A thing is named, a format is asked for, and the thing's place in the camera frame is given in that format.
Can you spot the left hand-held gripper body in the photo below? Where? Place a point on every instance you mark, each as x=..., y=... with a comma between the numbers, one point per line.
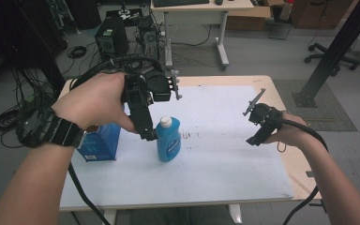
x=159, y=86

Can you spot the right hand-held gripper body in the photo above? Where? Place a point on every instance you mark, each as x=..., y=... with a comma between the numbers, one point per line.
x=264, y=115

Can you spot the blue bottle with white cap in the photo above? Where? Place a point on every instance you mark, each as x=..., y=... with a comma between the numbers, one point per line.
x=168, y=143

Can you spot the person's right hand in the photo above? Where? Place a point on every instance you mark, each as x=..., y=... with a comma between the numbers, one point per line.
x=292, y=132

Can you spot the person's left hand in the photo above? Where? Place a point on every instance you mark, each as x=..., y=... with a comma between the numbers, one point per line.
x=93, y=100

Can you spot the blue carton box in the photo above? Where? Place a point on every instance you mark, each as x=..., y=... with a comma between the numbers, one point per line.
x=101, y=143

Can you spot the white table mat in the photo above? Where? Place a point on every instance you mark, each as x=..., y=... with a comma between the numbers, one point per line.
x=215, y=168

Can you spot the grey floor mat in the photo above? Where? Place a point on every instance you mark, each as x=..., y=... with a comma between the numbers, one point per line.
x=325, y=115

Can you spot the black computer tower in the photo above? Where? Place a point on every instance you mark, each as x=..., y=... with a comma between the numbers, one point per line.
x=111, y=39

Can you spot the white desk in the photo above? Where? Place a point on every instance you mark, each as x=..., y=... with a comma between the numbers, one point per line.
x=200, y=14

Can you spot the black keyboard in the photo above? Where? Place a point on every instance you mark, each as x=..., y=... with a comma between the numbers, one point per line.
x=181, y=2

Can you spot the black office chair base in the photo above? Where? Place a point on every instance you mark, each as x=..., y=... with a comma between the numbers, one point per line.
x=331, y=57

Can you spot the black wrist watch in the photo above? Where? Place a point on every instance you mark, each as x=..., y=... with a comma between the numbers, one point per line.
x=50, y=129

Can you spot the flat cardboard box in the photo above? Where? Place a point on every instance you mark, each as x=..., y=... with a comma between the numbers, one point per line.
x=250, y=18

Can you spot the black computer mouse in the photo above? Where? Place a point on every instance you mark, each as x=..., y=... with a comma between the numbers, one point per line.
x=219, y=2

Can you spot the large cardboard box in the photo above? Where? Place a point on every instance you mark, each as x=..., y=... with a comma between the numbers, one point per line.
x=322, y=14

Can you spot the black metal post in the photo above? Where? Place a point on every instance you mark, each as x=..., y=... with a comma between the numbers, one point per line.
x=334, y=53

